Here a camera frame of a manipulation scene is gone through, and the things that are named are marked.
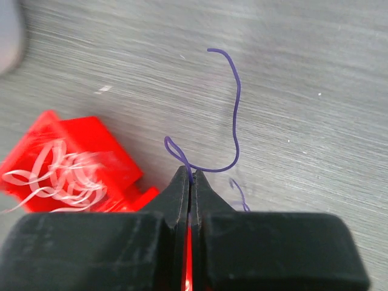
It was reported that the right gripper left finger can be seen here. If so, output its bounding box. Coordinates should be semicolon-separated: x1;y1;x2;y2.
1;167;190;290

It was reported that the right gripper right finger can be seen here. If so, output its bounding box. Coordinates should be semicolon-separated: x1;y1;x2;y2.
190;171;370;290

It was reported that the white cable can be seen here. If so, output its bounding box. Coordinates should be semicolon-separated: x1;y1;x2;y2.
0;138;109;215

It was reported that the purple cable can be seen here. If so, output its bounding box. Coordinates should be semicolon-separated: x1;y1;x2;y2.
164;48;242;184

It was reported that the red three-compartment tray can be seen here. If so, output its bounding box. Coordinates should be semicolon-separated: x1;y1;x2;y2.
1;111;192;290

